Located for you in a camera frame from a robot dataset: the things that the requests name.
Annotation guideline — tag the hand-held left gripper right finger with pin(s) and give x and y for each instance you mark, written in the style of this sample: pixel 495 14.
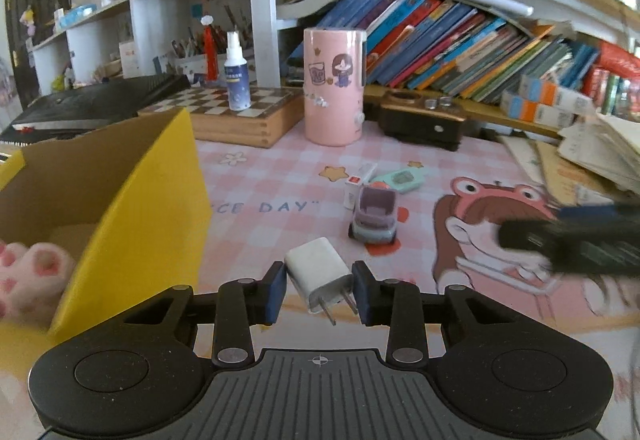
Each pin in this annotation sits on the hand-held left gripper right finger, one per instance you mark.
pixel 363 292

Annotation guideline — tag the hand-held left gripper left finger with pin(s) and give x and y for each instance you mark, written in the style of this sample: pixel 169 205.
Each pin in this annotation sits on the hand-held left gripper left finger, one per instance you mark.
pixel 275 292

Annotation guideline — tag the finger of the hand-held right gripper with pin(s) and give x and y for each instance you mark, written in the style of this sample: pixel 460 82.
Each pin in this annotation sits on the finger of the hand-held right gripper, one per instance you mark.
pixel 595 211
pixel 527 234

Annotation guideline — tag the white charger plug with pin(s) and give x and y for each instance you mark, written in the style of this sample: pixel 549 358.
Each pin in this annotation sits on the white charger plug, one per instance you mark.
pixel 317 272

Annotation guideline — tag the yellow cardboard box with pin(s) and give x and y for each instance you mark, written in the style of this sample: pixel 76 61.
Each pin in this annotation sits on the yellow cardboard box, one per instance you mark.
pixel 145 230

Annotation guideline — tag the pink pig plush toy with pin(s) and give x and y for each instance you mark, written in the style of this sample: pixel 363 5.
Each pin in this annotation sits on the pink pig plush toy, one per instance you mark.
pixel 35 270

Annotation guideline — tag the pink checkered tablecloth desktop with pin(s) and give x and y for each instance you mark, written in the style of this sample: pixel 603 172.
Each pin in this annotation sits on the pink checkered tablecloth desktop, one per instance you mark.
pixel 280 170

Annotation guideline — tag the black desktop box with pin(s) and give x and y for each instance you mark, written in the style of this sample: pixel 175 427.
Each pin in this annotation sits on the black desktop box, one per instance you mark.
pixel 420 125

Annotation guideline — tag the stack of loose papers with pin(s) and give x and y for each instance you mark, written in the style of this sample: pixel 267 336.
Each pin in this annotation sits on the stack of loose papers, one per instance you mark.
pixel 600 150

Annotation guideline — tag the small white red-labelled box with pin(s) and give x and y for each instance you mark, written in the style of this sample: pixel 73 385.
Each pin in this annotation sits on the small white red-labelled box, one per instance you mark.
pixel 352 192

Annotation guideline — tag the orange white medicine box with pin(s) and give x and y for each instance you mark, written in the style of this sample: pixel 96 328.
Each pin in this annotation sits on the orange white medicine box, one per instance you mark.
pixel 530 112
pixel 555 95

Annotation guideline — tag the teal handheld gadget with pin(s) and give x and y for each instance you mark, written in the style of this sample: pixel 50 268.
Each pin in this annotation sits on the teal handheld gadget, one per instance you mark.
pixel 400 180

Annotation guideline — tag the wooden chess board box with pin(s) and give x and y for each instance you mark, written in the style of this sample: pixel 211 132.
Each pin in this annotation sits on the wooden chess board box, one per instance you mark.
pixel 235 120

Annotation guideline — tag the pink cartoon cup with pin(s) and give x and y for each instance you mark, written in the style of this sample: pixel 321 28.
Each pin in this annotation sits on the pink cartoon cup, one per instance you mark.
pixel 332 110

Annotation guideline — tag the row of leaning colourful books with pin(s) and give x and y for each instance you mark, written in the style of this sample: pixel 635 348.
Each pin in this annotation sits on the row of leaning colourful books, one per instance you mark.
pixel 440 45

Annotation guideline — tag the white spray bottle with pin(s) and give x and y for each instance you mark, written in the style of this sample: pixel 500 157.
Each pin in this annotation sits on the white spray bottle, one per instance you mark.
pixel 237 85

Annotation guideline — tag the white pen holders with pens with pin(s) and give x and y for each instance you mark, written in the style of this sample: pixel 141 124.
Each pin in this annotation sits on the white pen holders with pens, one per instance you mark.
pixel 192 62

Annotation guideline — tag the red hanging tassel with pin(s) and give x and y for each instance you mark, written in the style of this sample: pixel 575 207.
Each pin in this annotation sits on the red hanging tassel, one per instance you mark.
pixel 210 50

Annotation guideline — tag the black electronic keyboard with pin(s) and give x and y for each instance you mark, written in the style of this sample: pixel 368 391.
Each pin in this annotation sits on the black electronic keyboard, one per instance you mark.
pixel 90 105

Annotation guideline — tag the white carton with red print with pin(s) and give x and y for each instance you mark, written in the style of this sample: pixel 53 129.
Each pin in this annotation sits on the white carton with red print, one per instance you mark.
pixel 129 60

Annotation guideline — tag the white shelf unit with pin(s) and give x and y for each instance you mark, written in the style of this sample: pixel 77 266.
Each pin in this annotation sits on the white shelf unit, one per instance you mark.
pixel 145 15

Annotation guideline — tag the blue tissue pack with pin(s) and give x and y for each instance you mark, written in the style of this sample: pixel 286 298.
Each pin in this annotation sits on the blue tissue pack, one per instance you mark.
pixel 75 15

